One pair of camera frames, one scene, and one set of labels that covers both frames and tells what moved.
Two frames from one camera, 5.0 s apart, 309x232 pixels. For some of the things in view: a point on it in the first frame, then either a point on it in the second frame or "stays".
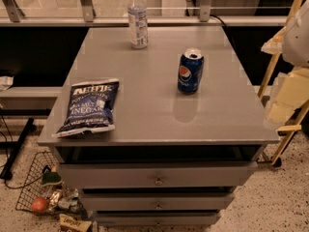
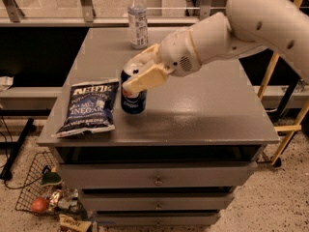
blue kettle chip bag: x=90 y=107 stays
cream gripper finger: x=275 y=44 to x=146 y=58
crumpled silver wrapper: x=68 y=199 stays
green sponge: x=51 y=178 stays
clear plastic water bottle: x=138 y=20 stays
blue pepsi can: x=190 y=70 to x=131 y=104
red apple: x=39 y=204 stays
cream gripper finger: x=292 y=91 to x=149 y=78
